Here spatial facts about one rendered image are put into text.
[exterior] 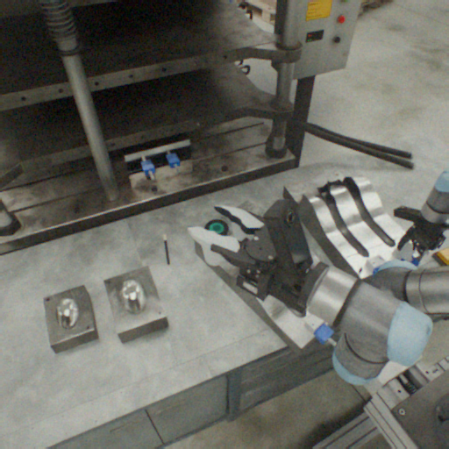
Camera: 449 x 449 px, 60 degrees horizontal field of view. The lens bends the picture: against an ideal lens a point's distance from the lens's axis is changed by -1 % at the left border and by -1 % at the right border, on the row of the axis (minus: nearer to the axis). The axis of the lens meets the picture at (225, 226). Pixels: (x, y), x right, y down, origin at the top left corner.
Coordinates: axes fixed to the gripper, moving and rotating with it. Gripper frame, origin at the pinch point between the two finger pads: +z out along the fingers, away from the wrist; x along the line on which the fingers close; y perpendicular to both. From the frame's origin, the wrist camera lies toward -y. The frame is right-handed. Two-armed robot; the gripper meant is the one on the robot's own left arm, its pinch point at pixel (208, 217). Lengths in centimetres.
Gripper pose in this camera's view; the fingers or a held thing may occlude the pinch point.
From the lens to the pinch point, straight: 62.7
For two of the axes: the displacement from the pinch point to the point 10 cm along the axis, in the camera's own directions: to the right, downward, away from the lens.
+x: 5.7, -5.2, 6.3
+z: -8.2, -4.4, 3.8
